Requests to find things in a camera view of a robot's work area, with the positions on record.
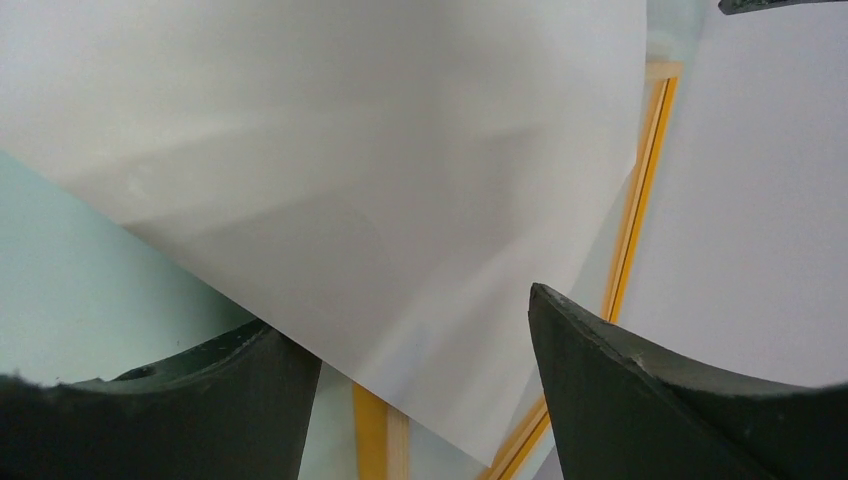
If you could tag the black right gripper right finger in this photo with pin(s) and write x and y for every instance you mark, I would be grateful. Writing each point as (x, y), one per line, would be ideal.
(623, 407)

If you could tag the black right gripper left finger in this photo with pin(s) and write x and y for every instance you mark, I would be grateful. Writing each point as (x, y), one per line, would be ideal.
(235, 407)

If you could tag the wooden picture frame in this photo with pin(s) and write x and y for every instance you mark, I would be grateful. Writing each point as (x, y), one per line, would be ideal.
(382, 431)

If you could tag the printed photo with white border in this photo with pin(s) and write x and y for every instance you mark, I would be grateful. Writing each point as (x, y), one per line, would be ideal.
(382, 181)

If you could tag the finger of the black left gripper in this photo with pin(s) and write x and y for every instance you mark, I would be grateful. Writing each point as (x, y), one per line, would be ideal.
(735, 7)

